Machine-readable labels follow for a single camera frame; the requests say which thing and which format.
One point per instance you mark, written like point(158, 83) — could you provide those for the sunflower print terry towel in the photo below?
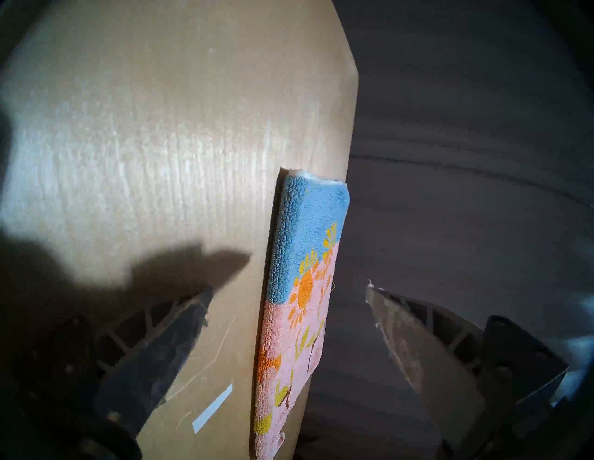
point(301, 301)

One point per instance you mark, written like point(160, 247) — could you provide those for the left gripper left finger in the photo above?
point(139, 361)

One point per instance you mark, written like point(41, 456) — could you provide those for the grey pleated curtain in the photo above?
point(464, 139)

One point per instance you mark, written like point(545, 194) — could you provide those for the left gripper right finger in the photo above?
point(445, 371)

